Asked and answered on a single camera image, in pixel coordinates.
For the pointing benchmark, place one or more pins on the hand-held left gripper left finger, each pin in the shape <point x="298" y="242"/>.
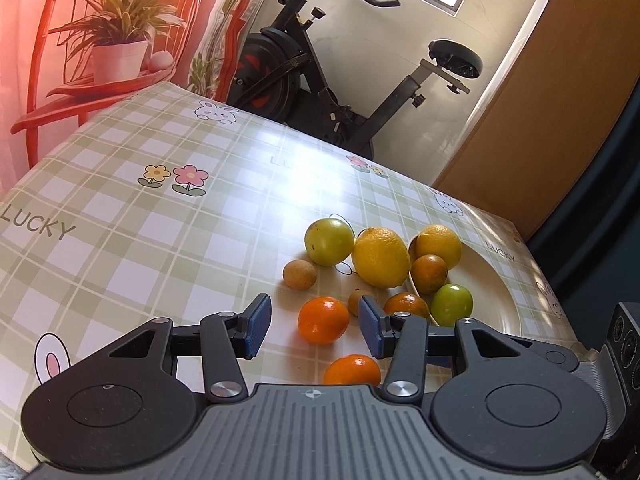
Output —
<point x="257" y="327"/>

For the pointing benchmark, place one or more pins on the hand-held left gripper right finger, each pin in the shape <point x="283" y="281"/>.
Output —
<point x="372" y="330"/>

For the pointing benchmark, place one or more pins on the small brown longan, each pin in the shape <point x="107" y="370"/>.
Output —
<point x="355" y="302"/>
<point x="299" y="274"/>

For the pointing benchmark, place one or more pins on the green-tinged orange tangerine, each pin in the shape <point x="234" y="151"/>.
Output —
<point x="429" y="274"/>
<point x="407" y="304"/>

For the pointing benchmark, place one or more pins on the bright orange tangerine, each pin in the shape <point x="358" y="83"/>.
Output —
<point x="323" y="320"/>
<point x="352" y="371"/>

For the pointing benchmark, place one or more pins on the yellow lemon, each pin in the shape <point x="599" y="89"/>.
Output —
<point x="440" y="242"/>
<point x="381" y="257"/>

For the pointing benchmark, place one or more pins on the round green fruit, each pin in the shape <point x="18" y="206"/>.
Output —
<point x="327" y="241"/>
<point x="451" y="305"/>

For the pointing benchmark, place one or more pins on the cream round plate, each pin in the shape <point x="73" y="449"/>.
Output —
<point x="490" y="290"/>

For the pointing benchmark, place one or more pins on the checked bunny print tablecloth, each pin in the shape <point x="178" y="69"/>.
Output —
<point x="150" y="240"/>

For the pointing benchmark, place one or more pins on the dark teal curtain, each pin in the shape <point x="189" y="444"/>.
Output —
<point x="590" y="210"/>

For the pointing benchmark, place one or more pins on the wooden panel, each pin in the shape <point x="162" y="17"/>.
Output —
<point x="525" y="135"/>

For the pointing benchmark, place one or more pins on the black exercise bike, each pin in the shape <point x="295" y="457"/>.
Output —
<point x="280" y="80"/>

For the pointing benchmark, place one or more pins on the printed wall tapestry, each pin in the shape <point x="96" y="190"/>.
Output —
<point x="50" y="85"/>

